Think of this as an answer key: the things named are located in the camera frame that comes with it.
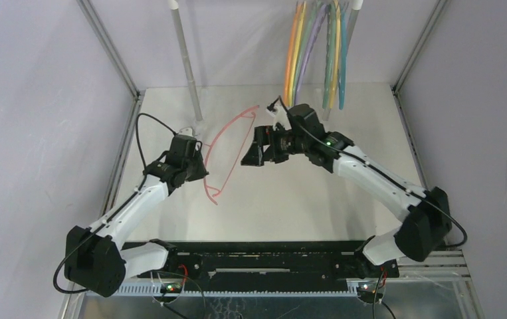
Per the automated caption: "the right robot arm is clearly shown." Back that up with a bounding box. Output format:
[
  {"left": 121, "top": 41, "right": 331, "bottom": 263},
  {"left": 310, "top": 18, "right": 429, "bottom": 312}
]
[{"left": 241, "top": 100, "right": 453, "bottom": 276}]

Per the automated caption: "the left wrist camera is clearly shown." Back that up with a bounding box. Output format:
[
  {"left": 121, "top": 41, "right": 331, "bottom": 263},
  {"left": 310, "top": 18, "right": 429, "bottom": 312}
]
[{"left": 178, "top": 126, "right": 196, "bottom": 137}]

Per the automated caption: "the aluminium frame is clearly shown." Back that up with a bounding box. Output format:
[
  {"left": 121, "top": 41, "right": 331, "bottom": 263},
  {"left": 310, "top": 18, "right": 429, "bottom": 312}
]
[{"left": 59, "top": 0, "right": 487, "bottom": 319}]

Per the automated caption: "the orange plain hanger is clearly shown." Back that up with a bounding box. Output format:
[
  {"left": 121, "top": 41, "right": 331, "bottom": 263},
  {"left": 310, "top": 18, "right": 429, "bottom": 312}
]
[{"left": 283, "top": 2, "right": 302, "bottom": 106}]

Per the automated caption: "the green wavy hanger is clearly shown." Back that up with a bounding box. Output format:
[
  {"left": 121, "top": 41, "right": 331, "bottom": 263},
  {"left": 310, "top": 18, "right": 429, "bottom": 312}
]
[{"left": 322, "top": 2, "right": 336, "bottom": 109}]

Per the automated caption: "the purple wavy hanger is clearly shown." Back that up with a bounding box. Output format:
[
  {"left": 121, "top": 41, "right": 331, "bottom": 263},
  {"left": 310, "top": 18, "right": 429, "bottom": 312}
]
[{"left": 296, "top": 1, "right": 327, "bottom": 103}]

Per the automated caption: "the blue wavy hanger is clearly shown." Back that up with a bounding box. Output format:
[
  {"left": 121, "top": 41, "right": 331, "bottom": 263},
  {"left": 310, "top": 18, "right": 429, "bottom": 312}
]
[{"left": 338, "top": 1, "right": 349, "bottom": 110}]

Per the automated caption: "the left circuit board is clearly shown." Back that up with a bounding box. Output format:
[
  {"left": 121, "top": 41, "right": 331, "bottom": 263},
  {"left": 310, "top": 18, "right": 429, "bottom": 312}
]
[{"left": 160, "top": 282, "right": 184, "bottom": 295}]

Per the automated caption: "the yellow wavy hanger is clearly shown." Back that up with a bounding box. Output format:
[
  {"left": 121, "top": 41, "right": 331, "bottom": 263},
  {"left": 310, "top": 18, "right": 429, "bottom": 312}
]
[{"left": 328, "top": 1, "right": 341, "bottom": 109}]

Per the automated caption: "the circuit board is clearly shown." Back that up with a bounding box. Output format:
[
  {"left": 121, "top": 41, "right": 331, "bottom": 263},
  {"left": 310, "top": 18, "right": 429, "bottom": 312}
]
[
  {"left": 357, "top": 284, "right": 382, "bottom": 294},
  {"left": 160, "top": 282, "right": 184, "bottom": 295}
]

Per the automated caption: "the white clothes rack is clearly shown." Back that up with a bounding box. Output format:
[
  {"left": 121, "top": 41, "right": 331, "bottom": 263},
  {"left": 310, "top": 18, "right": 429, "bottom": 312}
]
[{"left": 167, "top": 0, "right": 364, "bottom": 138}]

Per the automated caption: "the right circuit board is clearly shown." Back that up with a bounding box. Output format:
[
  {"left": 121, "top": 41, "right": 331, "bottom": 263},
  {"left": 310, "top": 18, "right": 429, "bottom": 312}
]
[{"left": 357, "top": 284, "right": 382, "bottom": 294}]

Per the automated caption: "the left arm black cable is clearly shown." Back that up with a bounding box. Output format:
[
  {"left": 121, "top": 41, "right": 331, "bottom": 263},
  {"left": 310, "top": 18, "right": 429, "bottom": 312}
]
[{"left": 52, "top": 113, "right": 179, "bottom": 295}]

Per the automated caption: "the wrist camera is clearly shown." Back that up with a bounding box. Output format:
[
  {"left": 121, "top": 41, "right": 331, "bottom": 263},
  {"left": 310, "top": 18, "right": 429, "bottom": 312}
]
[
  {"left": 178, "top": 126, "right": 196, "bottom": 137},
  {"left": 266, "top": 104, "right": 289, "bottom": 130}
]

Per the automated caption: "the pink plain hanger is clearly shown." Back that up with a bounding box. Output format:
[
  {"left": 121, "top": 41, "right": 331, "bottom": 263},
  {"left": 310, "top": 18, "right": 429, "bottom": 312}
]
[{"left": 203, "top": 105, "right": 260, "bottom": 206}]

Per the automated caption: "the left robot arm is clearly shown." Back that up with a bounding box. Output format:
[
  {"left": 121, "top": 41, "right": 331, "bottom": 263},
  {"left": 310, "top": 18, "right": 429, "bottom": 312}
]
[{"left": 56, "top": 134, "right": 208, "bottom": 297}]

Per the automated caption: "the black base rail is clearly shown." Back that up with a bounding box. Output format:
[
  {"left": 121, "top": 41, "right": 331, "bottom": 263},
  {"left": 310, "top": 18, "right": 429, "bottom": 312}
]
[{"left": 121, "top": 239, "right": 448, "bottom": 294}]

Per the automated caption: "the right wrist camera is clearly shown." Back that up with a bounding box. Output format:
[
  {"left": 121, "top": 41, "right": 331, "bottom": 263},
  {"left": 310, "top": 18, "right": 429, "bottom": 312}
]
[{"left": 266, "top": 104, "right": 289, "bottom": 130}]

